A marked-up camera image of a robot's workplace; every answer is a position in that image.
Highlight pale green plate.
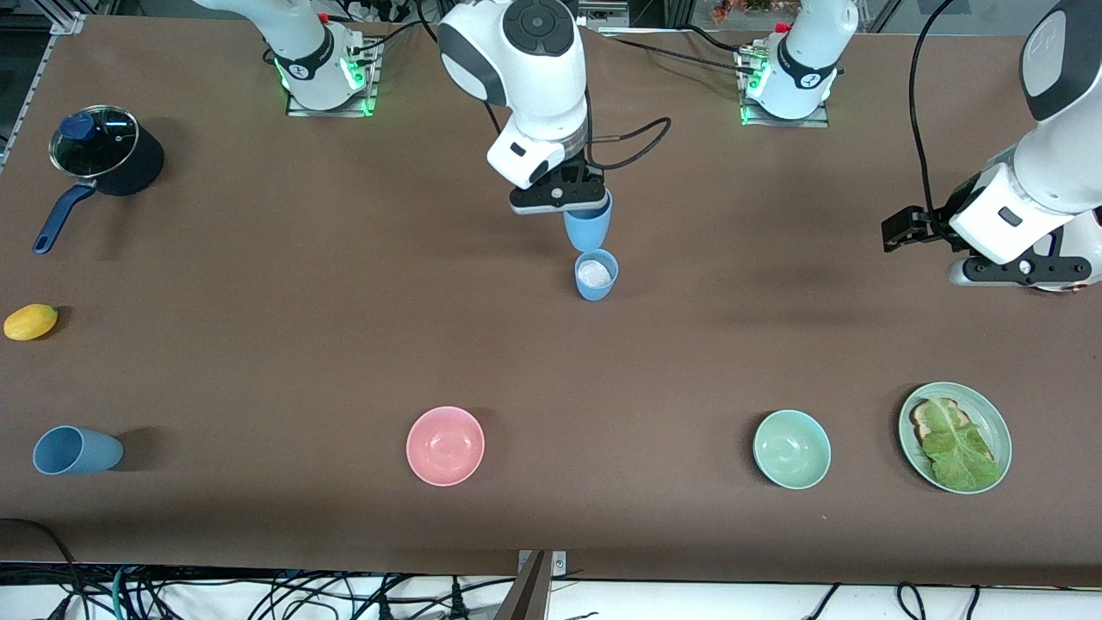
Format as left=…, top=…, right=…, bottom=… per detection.
left=898, top=381, right=1013, bottom=495

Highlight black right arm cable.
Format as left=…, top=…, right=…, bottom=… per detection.
left=413, top=0, right=672, bottom=171

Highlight aluminium frame profile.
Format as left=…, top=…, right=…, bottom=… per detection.
left=579, top=0, right=631, bottom=28
left=47, top=0, right=87, bottom=35

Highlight tangled black floor cables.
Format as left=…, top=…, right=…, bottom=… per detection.
left=129, top=564, right=517, bottom=620

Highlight pale green bowl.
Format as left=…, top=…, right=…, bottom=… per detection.
left=752, top=409, right=833, bottom=491

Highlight green lettuce leaf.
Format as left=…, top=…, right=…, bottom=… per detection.
left=919, top=398, right=1004, bottom=492

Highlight toast slice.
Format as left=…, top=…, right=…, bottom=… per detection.
left=911, top=398, right=974, bottom=444

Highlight black left base cable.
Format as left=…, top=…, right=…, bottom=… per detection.
left=603, top=26, right=752, bottom=71

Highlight glass saucepan lid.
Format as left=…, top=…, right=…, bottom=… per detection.
left=49, top=105, right=140, bottom=179

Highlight blue cup with white inside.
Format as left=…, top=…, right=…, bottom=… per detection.
left=574, top=248, right=620, bottom=302

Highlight yellow mango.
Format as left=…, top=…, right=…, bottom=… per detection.
left=3, top=303, right=59, bottom=342

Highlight black right base cable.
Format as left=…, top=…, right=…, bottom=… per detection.
left=349, top=19, right=427, bottom=61

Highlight black base cable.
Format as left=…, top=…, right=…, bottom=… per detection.
left=603, top=26, right=752, bottom=71
left=349, top=19, right=427, bottom=61

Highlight blue plastic cup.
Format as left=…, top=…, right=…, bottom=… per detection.
left=563, top=191, right=614, bottom=254
left=33, top=425, right=124, bottom=476

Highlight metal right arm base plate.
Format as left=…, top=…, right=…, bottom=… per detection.
left=286, top=39, right=380, bottom=118

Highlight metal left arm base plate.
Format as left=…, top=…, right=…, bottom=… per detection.
left=739, top=43, right=832, bottom=128

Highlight brown table cover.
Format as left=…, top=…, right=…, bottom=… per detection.
left=0, top=15, right=1102, bottom=588

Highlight dark angled bar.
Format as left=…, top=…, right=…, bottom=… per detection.
left=492, top=551, right=552, bottom=620

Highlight dark blue saucepan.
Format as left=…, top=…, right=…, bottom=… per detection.
left=33, top=105, right=164, bottom=256

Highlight silver metal bracket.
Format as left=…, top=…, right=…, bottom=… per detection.
left=517, top=549, right=568, bottom=580

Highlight pink bowl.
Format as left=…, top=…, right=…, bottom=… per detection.
left=406, top=406, right=486, bottom=487

